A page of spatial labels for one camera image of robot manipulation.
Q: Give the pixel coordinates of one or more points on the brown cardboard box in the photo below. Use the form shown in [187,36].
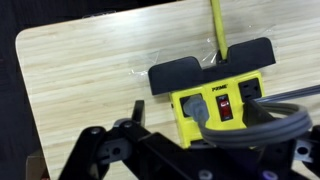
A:
[35,166]

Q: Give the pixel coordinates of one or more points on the yellow black power strip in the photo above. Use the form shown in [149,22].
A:
[200,73]

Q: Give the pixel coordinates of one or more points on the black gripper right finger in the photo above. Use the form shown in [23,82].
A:
[255,111]

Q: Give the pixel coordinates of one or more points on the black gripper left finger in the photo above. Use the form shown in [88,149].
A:
[86,150]

